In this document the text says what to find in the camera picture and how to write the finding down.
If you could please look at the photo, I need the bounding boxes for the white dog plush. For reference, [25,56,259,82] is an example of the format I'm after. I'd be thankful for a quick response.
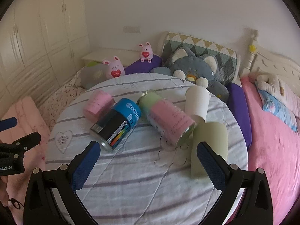
[256,74,299,118]

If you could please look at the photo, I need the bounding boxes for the green pink tin can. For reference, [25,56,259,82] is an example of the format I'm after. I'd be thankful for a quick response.
[137,90,195,146]

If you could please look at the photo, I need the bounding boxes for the pink bedspread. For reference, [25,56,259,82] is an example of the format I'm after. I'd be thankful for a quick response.
[227,78,299,224]

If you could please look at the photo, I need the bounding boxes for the striped white round quilt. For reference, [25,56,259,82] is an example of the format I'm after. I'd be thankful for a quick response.
[44,72,249,225]

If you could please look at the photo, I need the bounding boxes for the pink bunny plush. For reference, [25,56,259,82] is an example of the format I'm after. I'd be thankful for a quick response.
[139,42,154,63]
[102,55,125,79]

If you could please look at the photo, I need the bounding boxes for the purple cushion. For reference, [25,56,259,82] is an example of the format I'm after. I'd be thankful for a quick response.
[124,55,162,75]

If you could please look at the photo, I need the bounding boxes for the folded pink blanket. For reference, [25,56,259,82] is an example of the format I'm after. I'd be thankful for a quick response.
[1,97,50,224]

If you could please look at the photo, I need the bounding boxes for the heart pattern bedsheet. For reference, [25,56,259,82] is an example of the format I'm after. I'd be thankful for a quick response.
[39,68,86,130]

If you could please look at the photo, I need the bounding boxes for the blue cartoon pillow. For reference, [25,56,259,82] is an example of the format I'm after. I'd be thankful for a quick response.
[258,90,298,132]

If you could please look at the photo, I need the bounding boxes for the triangle pattern pillow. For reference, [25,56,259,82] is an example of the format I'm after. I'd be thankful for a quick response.
[162,31,240,85]

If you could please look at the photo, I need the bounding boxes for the pink bunny plush back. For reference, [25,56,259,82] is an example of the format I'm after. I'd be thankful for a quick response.
[139,42,154,63]

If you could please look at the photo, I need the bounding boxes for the grey cat plush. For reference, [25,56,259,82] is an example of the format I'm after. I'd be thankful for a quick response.
[151,47,229,103]

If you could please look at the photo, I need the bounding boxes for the white paper cup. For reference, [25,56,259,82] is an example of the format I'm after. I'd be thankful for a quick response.
[185,86,211,124]

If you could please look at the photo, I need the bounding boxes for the cream wooden headboard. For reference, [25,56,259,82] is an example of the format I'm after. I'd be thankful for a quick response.
[239,29,299,95]

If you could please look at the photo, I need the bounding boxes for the small pink cup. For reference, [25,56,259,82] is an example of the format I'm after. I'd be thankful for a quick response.
[83,90,116,123]

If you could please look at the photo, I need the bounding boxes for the pink bunny plush front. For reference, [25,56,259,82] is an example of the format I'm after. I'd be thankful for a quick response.
[102,55,125,79]

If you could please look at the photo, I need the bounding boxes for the white bedside table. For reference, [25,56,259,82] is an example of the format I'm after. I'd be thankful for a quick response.
[81,48,140,67]

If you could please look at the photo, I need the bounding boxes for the cream wardrobe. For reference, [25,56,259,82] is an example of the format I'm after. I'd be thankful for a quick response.
[1,0,91,114]

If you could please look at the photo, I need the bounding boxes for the blue black can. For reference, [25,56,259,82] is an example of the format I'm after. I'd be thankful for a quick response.
[90,98,141,151]

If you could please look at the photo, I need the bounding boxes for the pale green cup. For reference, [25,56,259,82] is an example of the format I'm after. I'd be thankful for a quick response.
[191,122,228,178]

